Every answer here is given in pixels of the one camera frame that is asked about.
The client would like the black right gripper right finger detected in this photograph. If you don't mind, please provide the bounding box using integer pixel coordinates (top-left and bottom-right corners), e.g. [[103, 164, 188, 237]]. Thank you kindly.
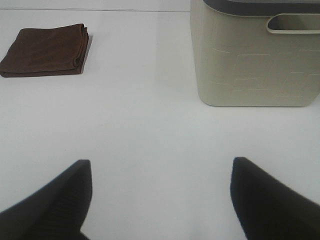
[[230, 157, 320, 240]]

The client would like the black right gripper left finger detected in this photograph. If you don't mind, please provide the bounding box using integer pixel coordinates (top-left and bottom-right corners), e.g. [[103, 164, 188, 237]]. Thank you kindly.
[[0, 159, 93, 240]]

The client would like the brown towel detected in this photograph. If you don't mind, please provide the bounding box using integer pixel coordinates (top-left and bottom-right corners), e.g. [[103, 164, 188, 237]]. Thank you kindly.
[[0, 23, 89, 78]]

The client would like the beige plastic bin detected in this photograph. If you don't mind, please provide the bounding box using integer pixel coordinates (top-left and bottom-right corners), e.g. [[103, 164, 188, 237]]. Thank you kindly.
[[190, 0, 320, 107]]

